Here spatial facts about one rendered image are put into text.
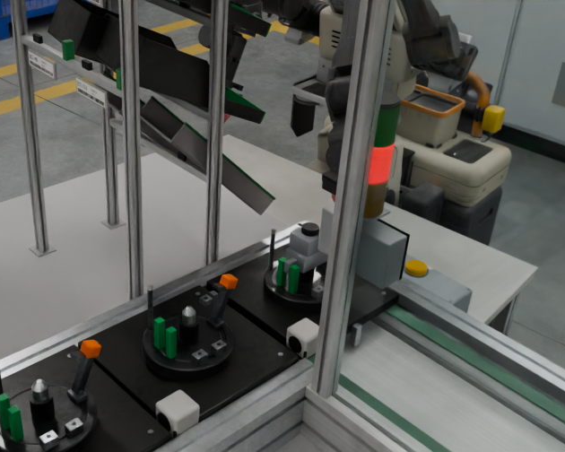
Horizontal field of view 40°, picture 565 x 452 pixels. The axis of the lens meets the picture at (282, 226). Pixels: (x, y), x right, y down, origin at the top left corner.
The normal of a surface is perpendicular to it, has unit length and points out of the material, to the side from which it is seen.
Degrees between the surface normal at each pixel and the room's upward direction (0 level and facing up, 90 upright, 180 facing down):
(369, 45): 90
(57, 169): 0
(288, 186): 0
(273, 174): 0
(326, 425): 90
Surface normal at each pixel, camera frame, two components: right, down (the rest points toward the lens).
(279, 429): 0.70, 0.42
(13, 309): 0.07, -0.85
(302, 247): -0.70, 0.33
